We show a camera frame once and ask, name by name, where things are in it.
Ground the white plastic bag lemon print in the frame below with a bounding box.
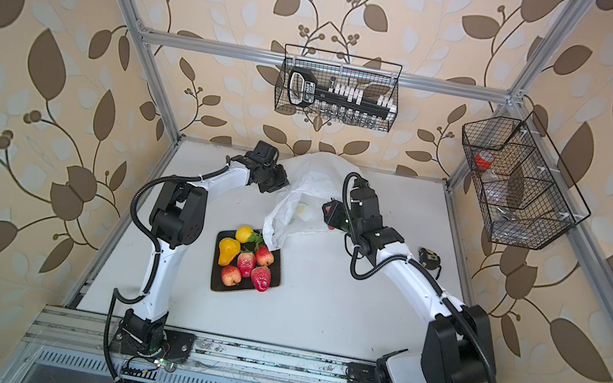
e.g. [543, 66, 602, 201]
[261, 152, 361, 251]

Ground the small yellow fake lemon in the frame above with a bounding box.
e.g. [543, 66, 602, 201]
[235, 226, 254, 244]

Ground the large yellow fake lemon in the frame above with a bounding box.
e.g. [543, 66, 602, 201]
[217, 237, 242, 268]

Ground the red fake apple large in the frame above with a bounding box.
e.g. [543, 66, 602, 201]
[221, 265, 243, 288]

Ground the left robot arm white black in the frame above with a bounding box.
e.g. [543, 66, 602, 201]
[108, 141, 289, 355]

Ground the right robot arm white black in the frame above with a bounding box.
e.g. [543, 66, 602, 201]
[323, 172, 498, 383]

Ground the black socket tool set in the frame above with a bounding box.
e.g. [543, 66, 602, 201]
[285, 67, 398, 122]

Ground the black square tray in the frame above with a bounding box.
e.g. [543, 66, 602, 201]
[210, 226, 282, 293]

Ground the red capped clear bottle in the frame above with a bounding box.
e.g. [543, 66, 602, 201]
[472, 150, 505, 183]

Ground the black wire basket back wall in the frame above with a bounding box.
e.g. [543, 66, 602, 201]
[274, 43, 403, 133]

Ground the black wire basket wall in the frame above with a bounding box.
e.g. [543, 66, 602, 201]
[274, 43, 403, 133]
[461, 112, 591, 250]

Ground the black wire basket right wall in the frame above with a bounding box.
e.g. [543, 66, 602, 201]
[461, 112, 591, 250]

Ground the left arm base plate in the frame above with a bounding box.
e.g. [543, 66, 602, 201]
[109, 328, 196, 364]

